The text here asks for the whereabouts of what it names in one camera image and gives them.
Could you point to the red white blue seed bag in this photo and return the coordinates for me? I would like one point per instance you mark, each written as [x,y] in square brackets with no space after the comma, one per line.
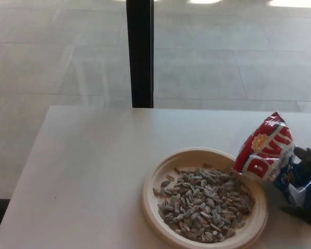
[264,155]

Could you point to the round cream paper plate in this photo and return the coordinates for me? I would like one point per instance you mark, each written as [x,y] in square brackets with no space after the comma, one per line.
[150,197]

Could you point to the black window frame post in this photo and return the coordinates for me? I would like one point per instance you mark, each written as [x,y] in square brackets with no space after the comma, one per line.
[142,52]

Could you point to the grey striped sunflower seeds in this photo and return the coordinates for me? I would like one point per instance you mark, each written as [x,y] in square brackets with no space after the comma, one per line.
[204,202]

